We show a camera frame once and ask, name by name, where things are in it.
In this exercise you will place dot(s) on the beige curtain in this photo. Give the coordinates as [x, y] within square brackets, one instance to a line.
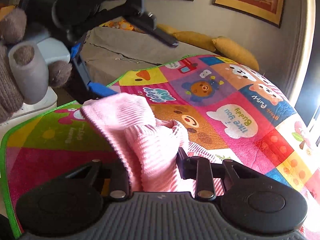
[300, 42]

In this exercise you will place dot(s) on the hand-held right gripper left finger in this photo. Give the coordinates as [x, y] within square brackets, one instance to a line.
[120, 180]

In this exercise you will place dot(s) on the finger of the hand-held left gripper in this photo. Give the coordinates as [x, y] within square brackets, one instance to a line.
[85, 80]
[155, 27]

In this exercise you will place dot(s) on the beige covered sofa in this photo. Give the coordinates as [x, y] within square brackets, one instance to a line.
[120, 47]

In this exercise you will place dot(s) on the person's left hand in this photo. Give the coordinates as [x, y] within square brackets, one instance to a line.
[27, 75]

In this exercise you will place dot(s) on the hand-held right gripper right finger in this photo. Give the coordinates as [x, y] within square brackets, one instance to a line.
[183, 165]

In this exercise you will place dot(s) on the yellow pillow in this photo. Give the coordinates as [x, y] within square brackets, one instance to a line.
[167, 28]
[195, 40]
[237, 51]

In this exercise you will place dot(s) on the colourful printed blanket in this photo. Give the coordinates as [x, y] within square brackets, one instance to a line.
[225, 120]

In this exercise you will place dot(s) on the pink ribbed garment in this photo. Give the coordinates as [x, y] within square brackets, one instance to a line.
[140, 135]

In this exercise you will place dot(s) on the yellow plush toy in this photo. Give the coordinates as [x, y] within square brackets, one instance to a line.
[122, 25]

